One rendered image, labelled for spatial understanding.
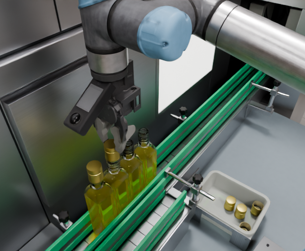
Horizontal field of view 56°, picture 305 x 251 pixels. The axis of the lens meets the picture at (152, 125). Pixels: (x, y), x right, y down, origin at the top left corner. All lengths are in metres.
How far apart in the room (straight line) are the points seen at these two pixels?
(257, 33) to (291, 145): 0.98
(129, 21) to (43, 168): 0.44
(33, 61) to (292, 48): 0.46
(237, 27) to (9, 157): 0.54
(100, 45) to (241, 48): 0.23
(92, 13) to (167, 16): 0.13
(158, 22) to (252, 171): 0.93
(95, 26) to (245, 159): 0.94
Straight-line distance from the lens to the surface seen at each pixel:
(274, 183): 1.24
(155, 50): 0.43
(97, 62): 0.53
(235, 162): 1.26
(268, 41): 0.49
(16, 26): 0.62
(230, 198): 1.06
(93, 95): 0.56
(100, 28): 0.49
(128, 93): 0.60
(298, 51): 0.48
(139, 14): 0.44
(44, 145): 0.72
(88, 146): 0.82
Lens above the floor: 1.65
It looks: 41 degrees down
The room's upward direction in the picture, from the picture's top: straight up
